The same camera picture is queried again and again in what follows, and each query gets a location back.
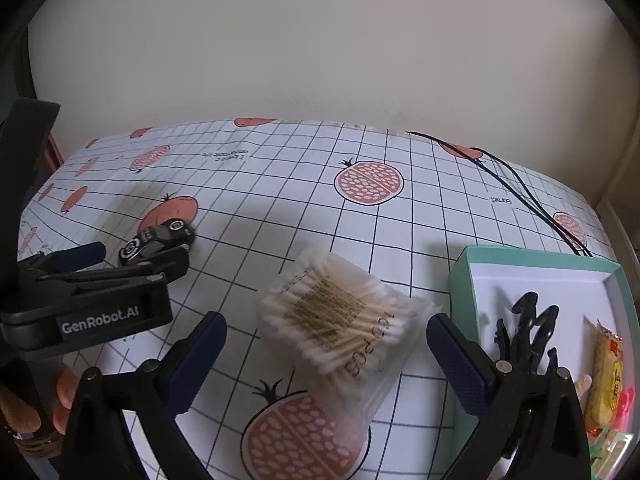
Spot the pale yellow soft item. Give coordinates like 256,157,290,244
590,427,633,480

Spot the person's left hand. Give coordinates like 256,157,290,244
0,362,78,441

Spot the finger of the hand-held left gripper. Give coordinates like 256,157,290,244
17,241,107,281
37,247,191,291

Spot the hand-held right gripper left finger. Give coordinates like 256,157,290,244
57,310,228,480

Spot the reddish brown furniture edge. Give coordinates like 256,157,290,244
44,134,65,170

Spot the black hair claw clip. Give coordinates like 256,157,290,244
492,292,563,376

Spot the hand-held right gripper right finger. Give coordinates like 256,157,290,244
426,312,593,480

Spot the pomegranate print grid tablecloth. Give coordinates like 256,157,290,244
17,117,618,480

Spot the pack of cotton swabs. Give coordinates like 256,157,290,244
256,244,437,441

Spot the yellow snack packet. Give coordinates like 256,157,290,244
584,319,626,433

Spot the black toy car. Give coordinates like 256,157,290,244
118,217,197,267

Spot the thin black cable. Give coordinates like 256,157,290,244
470,147,598,258
406,130,588,256

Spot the teal white cardboard tray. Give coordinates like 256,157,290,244
447,245,626,480

